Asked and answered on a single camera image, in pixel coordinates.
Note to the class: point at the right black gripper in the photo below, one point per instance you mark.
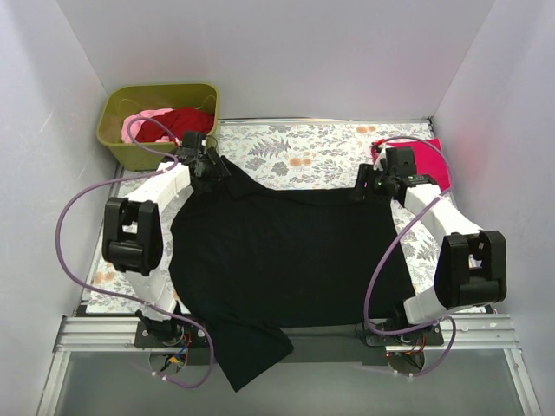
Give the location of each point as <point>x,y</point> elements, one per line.
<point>363,184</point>

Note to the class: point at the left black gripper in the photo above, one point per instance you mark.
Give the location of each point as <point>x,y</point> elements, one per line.
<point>214,165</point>

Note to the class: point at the black t shirt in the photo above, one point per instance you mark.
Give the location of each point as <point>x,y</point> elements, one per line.
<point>249,262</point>

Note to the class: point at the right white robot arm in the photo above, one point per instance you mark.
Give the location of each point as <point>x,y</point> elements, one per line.
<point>471,267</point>

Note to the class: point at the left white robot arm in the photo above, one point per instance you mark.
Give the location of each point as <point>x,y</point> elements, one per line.
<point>132,238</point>

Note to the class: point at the folded magenta t shirt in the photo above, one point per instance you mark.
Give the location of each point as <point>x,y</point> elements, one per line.
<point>427,160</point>

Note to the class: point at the dark red garment in bin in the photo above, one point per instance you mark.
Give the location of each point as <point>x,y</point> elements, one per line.
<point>178,122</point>

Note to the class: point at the pink garment in bin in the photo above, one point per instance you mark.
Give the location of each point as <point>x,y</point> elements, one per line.
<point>131,129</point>

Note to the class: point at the floral patterned table mat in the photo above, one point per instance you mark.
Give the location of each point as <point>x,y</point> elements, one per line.
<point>285,156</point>

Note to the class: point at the olive green plastic bin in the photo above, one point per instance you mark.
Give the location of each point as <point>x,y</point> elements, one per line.
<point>131,100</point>

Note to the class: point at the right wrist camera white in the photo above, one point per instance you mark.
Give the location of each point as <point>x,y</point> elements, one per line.
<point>379,154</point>

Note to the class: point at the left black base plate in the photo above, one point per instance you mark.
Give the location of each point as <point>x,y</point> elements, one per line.
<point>169,334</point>

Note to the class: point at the aluminium frame rail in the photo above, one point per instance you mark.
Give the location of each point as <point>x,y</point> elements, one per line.
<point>124,333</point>

